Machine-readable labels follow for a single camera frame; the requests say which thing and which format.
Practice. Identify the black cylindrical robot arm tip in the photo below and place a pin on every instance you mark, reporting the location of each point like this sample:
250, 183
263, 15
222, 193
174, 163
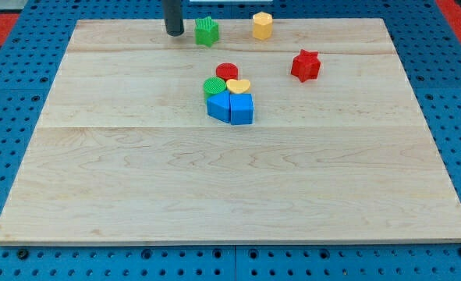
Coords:
173, 17

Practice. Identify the red cylinder block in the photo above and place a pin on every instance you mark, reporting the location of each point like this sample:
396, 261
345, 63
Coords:
227, 71

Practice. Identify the red star block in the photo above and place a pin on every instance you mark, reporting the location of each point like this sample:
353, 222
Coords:
306, 65

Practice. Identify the yellow hexagon block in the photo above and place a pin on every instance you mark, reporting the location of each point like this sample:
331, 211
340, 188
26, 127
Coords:
262, 25

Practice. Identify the wooden board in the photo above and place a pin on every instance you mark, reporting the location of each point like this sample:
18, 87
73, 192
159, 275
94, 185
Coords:
125, 154

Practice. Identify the blue pentagon block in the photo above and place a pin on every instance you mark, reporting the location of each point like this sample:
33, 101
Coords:
218, 106

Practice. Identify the green star block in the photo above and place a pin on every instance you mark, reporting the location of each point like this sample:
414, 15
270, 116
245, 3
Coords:
206, 31

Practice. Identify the blue cube block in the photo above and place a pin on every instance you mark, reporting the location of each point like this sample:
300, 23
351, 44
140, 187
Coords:
241, 109

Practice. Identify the green cylinder block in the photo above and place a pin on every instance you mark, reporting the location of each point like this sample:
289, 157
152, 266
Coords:
212, 86

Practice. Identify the yellow heart block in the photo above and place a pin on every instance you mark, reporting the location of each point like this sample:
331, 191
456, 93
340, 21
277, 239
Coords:
238, 86

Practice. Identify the blue perforated base panel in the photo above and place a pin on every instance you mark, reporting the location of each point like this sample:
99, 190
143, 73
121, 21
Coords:
427, 36

